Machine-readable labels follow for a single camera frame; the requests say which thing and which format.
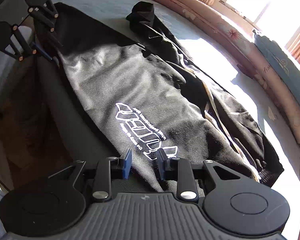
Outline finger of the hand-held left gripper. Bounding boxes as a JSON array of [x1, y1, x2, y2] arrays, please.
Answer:
[[4, 24, 60, 68], [27, 0, 64, 46]]

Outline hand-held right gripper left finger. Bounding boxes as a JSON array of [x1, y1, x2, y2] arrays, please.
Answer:
[[48, 148, 133, 203]]

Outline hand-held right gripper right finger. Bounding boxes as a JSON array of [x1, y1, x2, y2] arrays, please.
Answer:
[[157, 149, 251, 202]]

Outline black printed pants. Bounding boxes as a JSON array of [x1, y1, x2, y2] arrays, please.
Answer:
[[34, 1, 285, 198]]

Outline blue floral bed sheet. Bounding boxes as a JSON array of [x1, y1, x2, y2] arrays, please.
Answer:
[[0, 0, 300, 205]]

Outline pink floral folded quilt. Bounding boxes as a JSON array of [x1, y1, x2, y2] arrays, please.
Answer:
[[131, 0, 300, 144]]

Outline blue pillow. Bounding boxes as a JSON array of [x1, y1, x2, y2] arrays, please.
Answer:
[[252, 29, 300, 112]]

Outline window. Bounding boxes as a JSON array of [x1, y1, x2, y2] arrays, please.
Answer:
[[219, 0, 300, 48]]

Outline left hand-held gripper cable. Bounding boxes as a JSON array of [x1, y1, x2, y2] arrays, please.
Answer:
[[0, 165, 13, 193]]

